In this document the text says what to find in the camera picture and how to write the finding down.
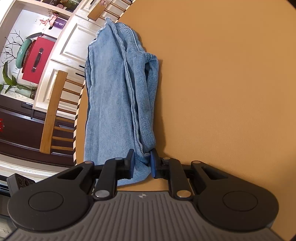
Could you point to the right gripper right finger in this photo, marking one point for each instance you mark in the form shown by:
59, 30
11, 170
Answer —
171, 170

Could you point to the white cabinet with drawers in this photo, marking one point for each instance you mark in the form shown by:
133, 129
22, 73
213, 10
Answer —
63, 22

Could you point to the green potted plant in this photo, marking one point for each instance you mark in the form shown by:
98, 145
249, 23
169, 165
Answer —
11, 83

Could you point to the wooden chair with sticker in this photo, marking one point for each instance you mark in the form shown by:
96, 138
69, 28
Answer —
108, 9

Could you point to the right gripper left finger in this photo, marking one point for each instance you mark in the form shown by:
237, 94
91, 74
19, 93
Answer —
107, 175

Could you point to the red storage box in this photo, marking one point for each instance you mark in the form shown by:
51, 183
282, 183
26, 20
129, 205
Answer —
36, 59

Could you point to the blue denim jeans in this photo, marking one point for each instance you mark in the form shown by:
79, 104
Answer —
122, 81

